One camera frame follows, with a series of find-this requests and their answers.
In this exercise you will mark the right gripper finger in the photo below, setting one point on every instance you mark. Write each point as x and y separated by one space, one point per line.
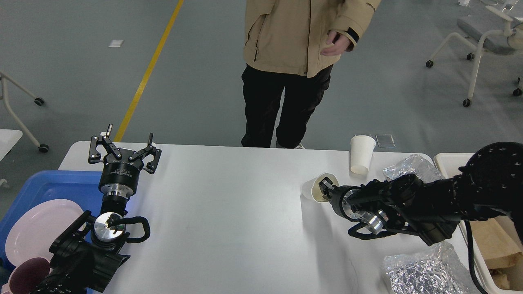
326 187

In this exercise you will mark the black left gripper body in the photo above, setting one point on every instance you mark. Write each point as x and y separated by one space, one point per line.
120 176

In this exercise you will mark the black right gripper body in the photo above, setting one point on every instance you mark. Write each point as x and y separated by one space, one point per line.
339 199

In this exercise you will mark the white paper cup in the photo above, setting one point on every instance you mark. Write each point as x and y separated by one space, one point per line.
311 189
361 153

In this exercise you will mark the pink plate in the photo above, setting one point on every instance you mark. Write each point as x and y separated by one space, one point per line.
35 231

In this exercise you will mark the pink mug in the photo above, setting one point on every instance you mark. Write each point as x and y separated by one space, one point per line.
27 276

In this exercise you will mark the brown paper bag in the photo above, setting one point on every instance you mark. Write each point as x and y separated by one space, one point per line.
497 242

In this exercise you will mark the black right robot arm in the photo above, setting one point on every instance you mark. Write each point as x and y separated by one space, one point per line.
490 185

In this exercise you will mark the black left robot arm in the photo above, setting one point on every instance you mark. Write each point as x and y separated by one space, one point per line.
86 255

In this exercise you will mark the bystander hand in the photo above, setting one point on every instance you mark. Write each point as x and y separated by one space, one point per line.
337 44

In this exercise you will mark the blue plastic tray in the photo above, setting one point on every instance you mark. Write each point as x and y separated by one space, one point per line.
80 187

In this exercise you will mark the white chair left edge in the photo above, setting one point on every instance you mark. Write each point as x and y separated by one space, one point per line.
6 82

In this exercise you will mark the white floor socket plate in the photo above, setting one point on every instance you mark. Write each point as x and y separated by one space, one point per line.
385 141

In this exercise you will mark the crumpled aluminium foil sheet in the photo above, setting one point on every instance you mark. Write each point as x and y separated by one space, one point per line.
414 164

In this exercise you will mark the white side table corner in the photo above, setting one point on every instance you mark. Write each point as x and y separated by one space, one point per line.
8 139

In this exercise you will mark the beige plastic bin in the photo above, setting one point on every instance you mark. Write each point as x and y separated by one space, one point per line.
448 164

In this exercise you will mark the aluminium foil piece lower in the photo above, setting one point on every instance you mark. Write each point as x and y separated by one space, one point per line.
436 270

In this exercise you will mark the person in black trousers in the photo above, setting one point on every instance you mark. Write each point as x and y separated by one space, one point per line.
285 77

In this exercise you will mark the crumpled brown paper in bin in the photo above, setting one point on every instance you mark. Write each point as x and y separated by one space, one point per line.
500 280

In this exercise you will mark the white grey office chair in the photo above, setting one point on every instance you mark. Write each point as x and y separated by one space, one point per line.
496 32

